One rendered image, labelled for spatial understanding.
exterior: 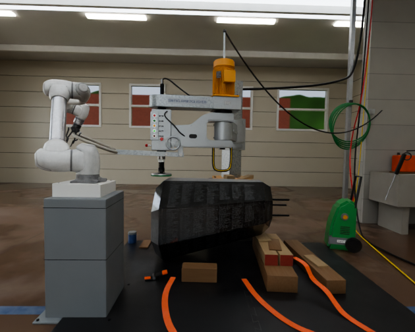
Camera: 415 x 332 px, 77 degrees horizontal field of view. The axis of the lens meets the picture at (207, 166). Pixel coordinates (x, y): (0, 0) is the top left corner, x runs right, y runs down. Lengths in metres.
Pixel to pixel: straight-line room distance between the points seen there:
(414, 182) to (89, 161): 4.07
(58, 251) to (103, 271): 0.31
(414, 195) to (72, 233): 4.18
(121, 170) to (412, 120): 7.70
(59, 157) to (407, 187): 4.18
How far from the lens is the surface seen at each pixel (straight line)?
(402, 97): 5.32
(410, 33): 5.62
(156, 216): 2.49
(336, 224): 3.46
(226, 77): 2.84
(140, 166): 9.03
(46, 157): 1.99
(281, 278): 2.32
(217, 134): 2.82
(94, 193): 1.91
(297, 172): 9.41
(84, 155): 1.98
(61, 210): 1.95
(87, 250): 1.95
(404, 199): 4.53
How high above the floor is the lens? 1.11
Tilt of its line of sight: 3 degrees down
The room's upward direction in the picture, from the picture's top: 1 degrees clockwise
